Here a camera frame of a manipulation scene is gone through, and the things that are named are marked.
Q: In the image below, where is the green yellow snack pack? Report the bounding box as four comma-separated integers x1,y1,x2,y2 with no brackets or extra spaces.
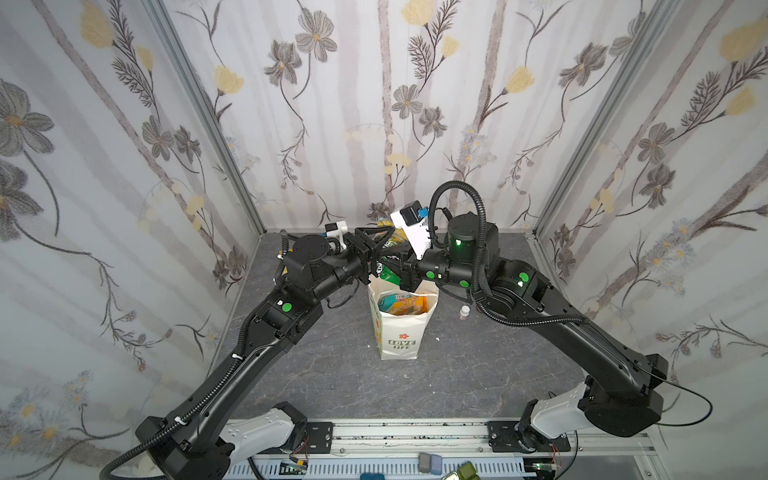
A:
373,221,413,287

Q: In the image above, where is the white paper shopping bag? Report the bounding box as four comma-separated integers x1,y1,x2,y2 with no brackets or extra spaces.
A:
367,276,439,360

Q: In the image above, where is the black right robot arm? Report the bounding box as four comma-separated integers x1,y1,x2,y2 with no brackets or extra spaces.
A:
378,181,671,453

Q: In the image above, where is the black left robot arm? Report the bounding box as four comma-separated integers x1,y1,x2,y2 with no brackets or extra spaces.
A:
99,226,395,479

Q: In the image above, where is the orange snack pack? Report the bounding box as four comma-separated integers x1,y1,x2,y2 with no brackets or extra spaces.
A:
377,293,429,316

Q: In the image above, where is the green yellow object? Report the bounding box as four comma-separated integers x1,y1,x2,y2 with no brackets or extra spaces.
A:
442,462,480,480

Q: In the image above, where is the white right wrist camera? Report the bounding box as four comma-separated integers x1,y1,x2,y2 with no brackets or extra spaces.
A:
390,200,432,260

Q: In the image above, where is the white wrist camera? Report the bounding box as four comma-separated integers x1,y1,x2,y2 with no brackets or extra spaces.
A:
324,221,349,250
390,200,432,260

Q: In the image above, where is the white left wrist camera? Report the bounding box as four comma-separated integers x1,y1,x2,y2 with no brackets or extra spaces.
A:
324,221,349,250

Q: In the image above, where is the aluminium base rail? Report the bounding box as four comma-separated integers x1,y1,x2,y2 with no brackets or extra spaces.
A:
225,418,669,479

